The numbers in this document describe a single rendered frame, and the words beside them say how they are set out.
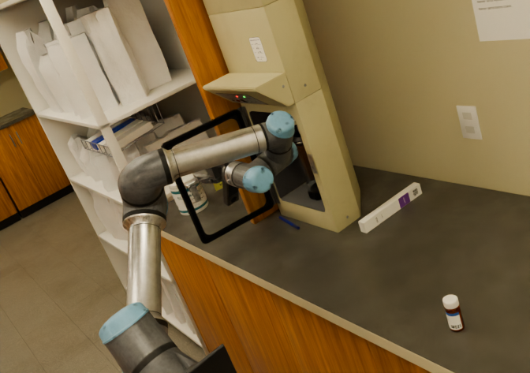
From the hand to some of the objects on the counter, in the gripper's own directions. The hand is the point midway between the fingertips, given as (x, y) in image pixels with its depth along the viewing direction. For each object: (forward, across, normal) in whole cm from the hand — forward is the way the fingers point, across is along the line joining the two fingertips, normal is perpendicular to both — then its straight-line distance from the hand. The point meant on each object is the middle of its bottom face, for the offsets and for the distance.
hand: (203, 170), depth 194 cm
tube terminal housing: (-8, -38, +34) cm, 52 cm away
